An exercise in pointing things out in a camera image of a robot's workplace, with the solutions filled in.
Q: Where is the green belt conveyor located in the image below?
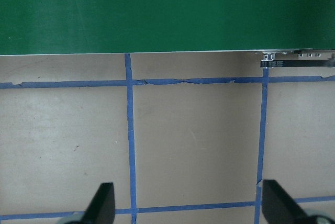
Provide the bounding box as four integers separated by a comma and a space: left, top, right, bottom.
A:
0, 0, 335, 70

